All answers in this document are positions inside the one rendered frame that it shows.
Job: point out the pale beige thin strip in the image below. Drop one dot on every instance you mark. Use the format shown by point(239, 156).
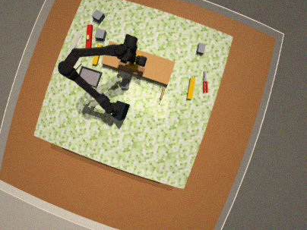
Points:
point(74, 44)

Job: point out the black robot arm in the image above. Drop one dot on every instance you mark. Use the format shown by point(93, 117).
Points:
point(66, 68)

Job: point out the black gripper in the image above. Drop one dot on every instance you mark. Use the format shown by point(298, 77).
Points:
point(139, 60)

